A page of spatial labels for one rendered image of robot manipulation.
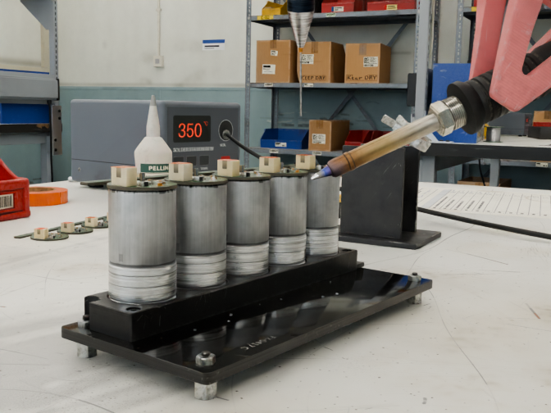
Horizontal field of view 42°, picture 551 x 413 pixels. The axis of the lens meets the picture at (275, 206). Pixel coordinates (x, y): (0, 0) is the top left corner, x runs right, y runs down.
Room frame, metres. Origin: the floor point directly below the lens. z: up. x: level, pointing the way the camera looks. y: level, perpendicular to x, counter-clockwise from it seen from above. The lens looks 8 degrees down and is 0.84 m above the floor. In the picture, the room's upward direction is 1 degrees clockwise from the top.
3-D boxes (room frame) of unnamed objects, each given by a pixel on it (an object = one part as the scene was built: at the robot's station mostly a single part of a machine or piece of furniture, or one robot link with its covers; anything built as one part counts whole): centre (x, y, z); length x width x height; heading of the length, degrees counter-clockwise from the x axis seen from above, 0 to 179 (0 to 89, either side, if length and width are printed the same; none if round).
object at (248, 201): (0.30, 0.01, 0.79); 0.02 x 0.02 x 0.05
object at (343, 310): (0.29, 0.00, 0.76); 0.16 x 0.07 x 0.01; 143
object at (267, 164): (0.32, 0.00, 0.82); 0.01 x 0.01 x 0.01; 53
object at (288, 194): (0.32, 0.00, 0.79); 0.02 x 0.02 x 0.05
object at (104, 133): (0.78, 0.13, 0.80); 0.15 x 0.12 x 0.10; 51
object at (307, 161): (0.34, -0.01, 0.82); 0.01 x 0.01 x 0.01; 53
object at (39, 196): (0.65, 0.22, 0.76); 0.06 x 0.06 x 0.01
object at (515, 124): (3.05, -0.99, 0.80); 0.15 x 0.12 x 0.10; 58
